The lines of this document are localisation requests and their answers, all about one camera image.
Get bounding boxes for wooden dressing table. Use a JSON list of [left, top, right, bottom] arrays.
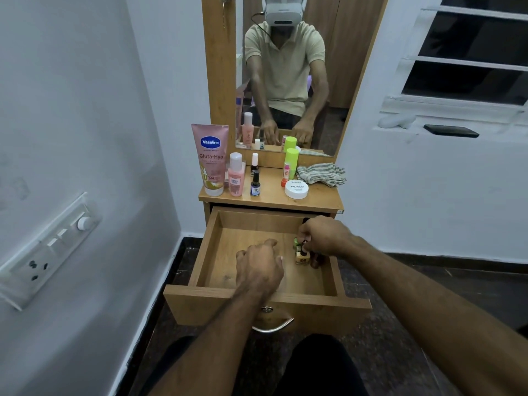
[[197, 0, 391, 226]]

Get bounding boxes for wooden drawer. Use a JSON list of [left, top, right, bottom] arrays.
[[163, 206, 373, 334]]

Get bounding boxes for person's left forearm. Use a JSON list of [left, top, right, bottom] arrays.
[[148, 290, 269, 396]]

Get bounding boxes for dressing table mirror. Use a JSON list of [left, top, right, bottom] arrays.
[[235, 0, 384, 158]]

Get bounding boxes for person's right hand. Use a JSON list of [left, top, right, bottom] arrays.
[[298, 215, 356, 259]]

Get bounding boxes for striped green white cloth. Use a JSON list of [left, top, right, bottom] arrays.
[[296, 162, 347, 188]]

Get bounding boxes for black phone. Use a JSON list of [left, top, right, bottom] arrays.
[[423, 124, 481, 139]]

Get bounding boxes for white wall switch board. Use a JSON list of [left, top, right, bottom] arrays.
[[0, 191, 102, 312]]

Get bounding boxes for person's right forearm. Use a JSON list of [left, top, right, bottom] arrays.
[[342, 236, 528, 396]]

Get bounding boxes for person's left hand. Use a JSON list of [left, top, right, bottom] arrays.
[[235, 238, 285, 300]]

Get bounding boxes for person's legs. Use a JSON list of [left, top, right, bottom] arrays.
[[138, 333, 370, 396]]

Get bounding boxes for pink lotion tube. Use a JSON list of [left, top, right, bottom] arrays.
[[191, 123, 230, 197]]

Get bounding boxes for round white jar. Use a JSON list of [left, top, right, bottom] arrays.
[[284, 179, 310, 200]]

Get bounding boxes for clear box of pink tubes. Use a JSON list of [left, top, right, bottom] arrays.
[[224, 160, 247, 188]]

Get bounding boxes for white framed window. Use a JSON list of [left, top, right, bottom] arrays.
[[380, 0, 528, 122]]

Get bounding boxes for pink bottle white cap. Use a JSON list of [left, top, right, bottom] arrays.
[[227, 152, 246, 197]]

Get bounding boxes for white object on sill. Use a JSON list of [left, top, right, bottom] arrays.
[[377, 113, 417, 130]]

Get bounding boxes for neon green tube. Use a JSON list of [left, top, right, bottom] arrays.
[[284, 148, 300, 181]]

